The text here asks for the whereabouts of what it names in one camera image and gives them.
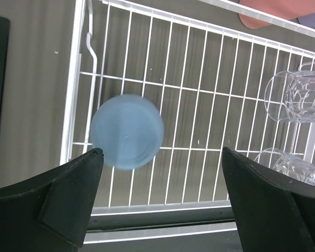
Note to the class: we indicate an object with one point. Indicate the clear glass rear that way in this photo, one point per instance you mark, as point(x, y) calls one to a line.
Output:
point(290, 97)

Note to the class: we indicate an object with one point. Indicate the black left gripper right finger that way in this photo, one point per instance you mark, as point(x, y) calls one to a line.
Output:
point(272, 211)

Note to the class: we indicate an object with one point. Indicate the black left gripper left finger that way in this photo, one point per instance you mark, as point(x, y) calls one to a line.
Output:
point(51, 211)

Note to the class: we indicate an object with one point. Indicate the purple plastic cup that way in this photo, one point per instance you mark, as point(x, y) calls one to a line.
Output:
point(308, 20)

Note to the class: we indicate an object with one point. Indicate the clear glass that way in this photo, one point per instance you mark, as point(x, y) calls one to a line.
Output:
point(290, 97)
point(287, 164)

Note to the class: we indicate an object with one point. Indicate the blue plastic cup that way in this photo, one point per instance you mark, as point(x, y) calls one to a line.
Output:
point(129, 130)

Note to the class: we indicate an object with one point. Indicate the clear glass front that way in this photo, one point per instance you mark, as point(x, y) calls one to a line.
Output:
point(287, 164)

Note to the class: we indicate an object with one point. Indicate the white wire dish rack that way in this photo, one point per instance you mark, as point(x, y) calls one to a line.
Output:
point(206, 79)

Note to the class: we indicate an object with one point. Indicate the pink plastic cup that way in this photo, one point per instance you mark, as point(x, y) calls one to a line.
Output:
point(281, 8)

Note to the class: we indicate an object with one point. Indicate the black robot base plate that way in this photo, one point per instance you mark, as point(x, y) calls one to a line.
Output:
point(133, 221)

